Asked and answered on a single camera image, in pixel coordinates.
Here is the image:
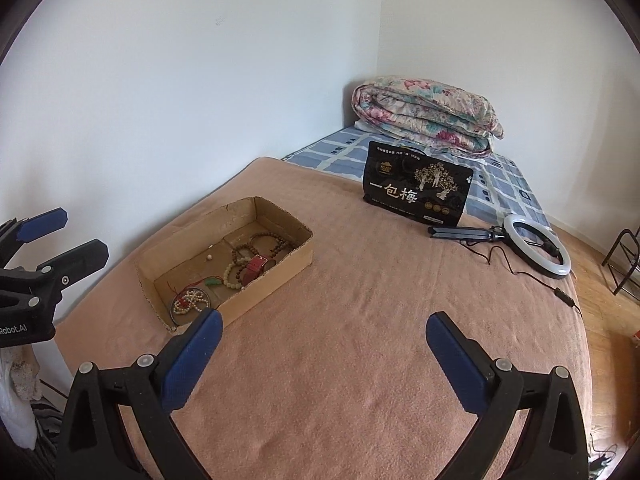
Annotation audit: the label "black cable with inline remote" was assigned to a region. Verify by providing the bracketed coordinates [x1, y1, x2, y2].
[462, 240, 583, 317]

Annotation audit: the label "black snack bag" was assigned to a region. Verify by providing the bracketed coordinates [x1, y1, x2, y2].
[361, 140, 474, 227]

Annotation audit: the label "blue checkered bedsheet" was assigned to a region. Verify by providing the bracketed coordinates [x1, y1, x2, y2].
[281, 126, 543, 221]

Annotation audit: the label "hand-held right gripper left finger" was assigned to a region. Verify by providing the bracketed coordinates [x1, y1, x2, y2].
[55, 307, 224, 480]

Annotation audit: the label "white plastic bag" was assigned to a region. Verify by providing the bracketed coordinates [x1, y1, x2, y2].
[0, 345, 41, 448]

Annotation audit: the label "folded floral quilt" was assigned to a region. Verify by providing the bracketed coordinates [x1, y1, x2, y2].
[351, 76, 505, 157]

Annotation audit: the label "small red pouch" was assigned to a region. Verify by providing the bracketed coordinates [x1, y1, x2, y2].
[240, 255, 268, 286]

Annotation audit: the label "cream bead string red knot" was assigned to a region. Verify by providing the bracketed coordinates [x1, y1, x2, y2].
[175, 290, 208, 317]

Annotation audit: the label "black floor cables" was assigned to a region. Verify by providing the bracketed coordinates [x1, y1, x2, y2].
[587, 440, 621, 476]

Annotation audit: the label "cardboard box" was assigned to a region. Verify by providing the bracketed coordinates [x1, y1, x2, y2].
[136, 196, 315, 333]

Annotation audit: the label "red string jade pendant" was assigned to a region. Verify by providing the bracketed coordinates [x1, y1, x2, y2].
[170, 275, 223, 295]

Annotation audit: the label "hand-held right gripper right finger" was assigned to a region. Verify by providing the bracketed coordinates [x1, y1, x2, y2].
[425, 311, 591, 480]

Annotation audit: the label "white ring light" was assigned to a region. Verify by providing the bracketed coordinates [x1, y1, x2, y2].
[502, 213, 572, 279]

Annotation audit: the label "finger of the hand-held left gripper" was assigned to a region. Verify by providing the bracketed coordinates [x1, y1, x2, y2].
[0, 206, 69, 267]
[22, 239, 110, 306]

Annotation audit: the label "pink fleece blanket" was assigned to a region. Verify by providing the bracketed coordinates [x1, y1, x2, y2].
[52, 156, 596, 480]

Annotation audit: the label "brown wooden bead necklace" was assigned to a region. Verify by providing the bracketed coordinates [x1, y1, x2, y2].
[230, 232, 296, 271]

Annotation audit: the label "black folded tripod stand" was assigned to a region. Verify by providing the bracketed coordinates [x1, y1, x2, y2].
[427, 225, 508, 247]

